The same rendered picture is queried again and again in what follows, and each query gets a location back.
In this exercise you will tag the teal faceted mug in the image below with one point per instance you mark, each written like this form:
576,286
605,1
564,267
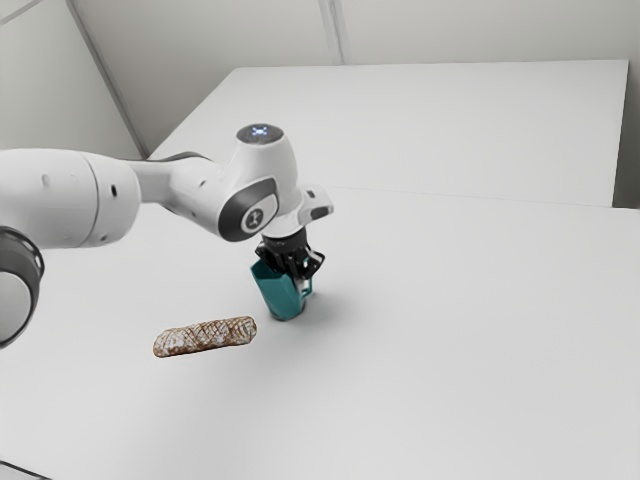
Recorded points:
283,295

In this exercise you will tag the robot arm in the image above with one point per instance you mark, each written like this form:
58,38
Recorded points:
165,185

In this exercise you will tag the brown scored bread loaf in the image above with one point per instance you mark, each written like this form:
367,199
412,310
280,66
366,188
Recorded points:
205,336

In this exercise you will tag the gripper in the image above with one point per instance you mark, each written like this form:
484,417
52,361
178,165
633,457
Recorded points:
285,249

